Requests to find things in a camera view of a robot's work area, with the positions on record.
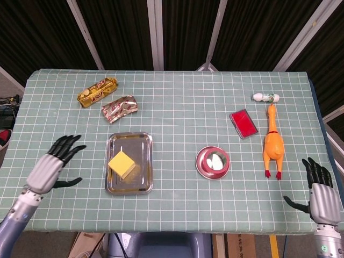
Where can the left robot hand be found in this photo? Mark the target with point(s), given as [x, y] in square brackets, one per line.
[44, 173]

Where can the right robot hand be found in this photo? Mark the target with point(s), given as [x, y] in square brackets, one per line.
[323, 201]

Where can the yellow foam cube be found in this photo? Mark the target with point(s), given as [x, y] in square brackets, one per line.
[121, 162]

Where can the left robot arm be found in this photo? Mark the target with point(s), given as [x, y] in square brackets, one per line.
[16, 217]

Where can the orange rubber chicken toy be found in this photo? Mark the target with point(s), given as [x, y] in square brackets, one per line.
[273, 145]

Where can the brown cardboard box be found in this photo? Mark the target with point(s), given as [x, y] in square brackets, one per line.
[240, 247]
[86, 246]

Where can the gold cracker packet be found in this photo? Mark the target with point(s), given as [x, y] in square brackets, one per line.
[98, 92]

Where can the rectangular steel tray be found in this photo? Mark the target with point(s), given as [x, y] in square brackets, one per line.
[142, 166]

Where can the silver red snack wrapper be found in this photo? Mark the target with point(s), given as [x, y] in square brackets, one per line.
[119, 108]

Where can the red ink pad case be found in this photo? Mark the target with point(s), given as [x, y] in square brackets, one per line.
[244, 123]

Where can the round steel dish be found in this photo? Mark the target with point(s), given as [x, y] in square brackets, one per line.
[213, 178]

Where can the small white green bottle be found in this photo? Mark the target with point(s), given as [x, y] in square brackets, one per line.
[264, 97]

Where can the blue-grey robot torso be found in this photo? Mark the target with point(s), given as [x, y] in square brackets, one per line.
[166, 246]

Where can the green checked tablecloth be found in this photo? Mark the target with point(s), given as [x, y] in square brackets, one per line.
[174, 113]

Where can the white frame bar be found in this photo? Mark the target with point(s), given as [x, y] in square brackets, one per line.
[12, 78]

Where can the white frame post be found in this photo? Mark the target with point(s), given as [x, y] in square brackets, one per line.
[301, 43]
[86, 35]
[156, 35]
[215, 35]

